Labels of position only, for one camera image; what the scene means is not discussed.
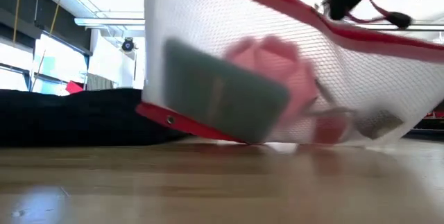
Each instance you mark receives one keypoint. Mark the small dark grey item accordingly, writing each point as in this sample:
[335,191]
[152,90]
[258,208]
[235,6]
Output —
[378,124]

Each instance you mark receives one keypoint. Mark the small red block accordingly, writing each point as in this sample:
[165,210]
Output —
[331,128]

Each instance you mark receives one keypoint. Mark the light blue calculator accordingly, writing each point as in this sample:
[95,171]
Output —
[225,92]

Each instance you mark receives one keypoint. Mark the grey corrugated panel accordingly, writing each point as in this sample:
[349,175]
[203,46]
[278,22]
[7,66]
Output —
[98,82]

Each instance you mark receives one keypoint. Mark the black ceiling camera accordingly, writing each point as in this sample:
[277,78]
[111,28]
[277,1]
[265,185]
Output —
[127,45]

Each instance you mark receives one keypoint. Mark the white mesh pouch red trim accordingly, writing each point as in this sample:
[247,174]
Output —
[364,78]

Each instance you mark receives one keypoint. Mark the navy blue backpack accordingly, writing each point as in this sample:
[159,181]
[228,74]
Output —
[69,120]

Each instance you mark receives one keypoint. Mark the red shelf unit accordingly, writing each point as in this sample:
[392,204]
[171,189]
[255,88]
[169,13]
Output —
[73,87]

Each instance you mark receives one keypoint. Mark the ceiling light rail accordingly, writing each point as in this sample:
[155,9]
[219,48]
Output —
[111,21]

